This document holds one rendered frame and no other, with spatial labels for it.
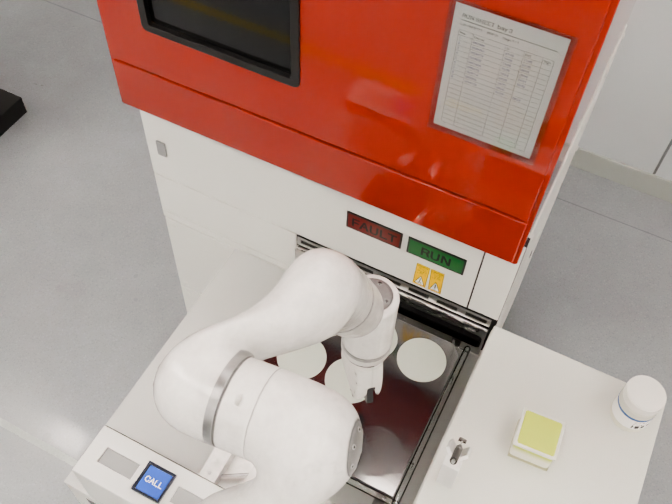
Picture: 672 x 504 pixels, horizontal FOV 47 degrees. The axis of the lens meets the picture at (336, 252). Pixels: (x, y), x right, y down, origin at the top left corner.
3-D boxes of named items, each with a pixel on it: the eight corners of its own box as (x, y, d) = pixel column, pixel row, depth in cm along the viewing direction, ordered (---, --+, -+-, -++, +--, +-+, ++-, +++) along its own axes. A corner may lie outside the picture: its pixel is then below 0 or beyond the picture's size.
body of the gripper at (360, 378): (336, 322, 133) (334, 354, 142) (352, 375, 127) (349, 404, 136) (378, 313, 134) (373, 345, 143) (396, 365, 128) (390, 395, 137)
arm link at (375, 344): (328, 343, 128) (378, 368, 125) (330, 300, 117) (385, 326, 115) (351, 305, 132) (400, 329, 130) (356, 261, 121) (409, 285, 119)
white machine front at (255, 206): (169, 208, 187) (141, 82, 155) (486, 349, 167) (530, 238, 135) (162, 217, 185) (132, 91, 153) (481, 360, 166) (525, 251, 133)
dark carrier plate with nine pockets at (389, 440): (313, 282, 167) (313, 281, 167) (462, 349, 159) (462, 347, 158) (229, 414, 149) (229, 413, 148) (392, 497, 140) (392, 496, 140)
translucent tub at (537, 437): (516, 421, 142) (524, 406, 137) (556, 437, 141) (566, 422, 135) (504, 457, 138) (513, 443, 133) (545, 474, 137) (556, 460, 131)
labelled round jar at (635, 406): (614, 391, 147) (631, 368, 139) (651, 407, 145) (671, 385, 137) (604, 422, 143) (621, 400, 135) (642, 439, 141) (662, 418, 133)
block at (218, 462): (222, 444, 147) (220, 438, 144) (237, 452, 146) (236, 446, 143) (198, 481, 142) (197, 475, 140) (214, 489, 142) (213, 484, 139)
